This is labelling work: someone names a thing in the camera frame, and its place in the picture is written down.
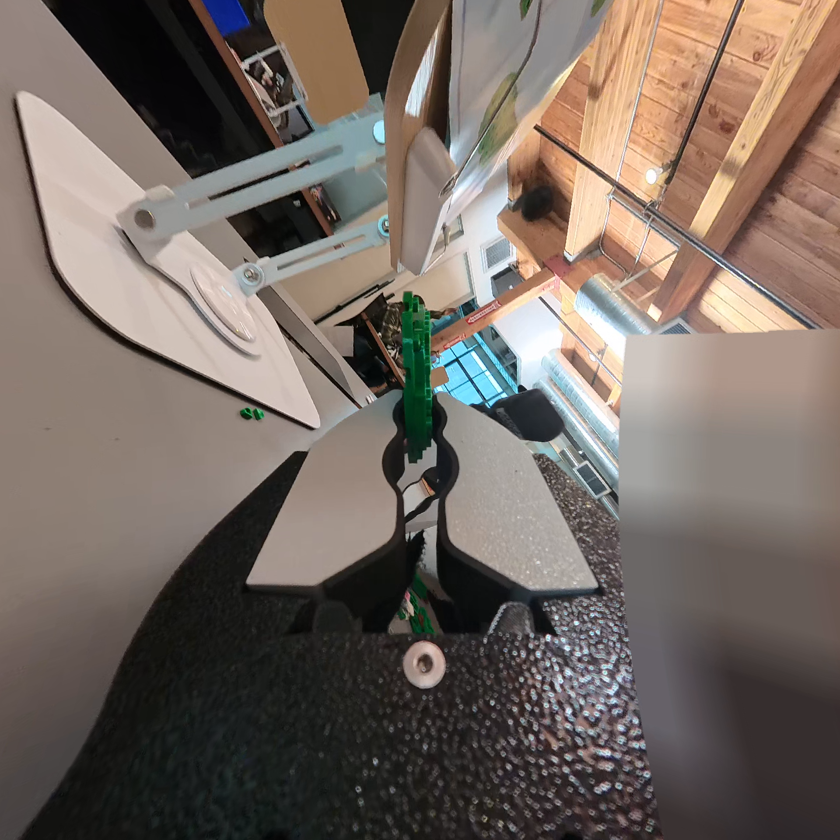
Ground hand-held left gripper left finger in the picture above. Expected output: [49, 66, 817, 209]
[245, 390, 404, 598]

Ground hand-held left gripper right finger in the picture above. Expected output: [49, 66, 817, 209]
[433, 392, 601, 601]

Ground green lego plate assembly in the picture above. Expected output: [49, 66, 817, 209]
[399, 292, 437, 466]

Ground white book stand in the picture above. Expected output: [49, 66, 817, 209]
[14, 0, 460, 432]

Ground open instruction booklet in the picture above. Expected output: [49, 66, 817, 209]
[440, 0, 618, 227]

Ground tan rounded board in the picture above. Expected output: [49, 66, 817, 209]
[262, 0, 370, 123]

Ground stack of blue bins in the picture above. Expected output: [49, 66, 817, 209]
[213, 0, 253, 37]

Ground silver ventilation duct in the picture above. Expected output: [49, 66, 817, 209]
[533, 379, 621, 480]
[541, 348, 621, 437]
[574, 274, 693, 337]

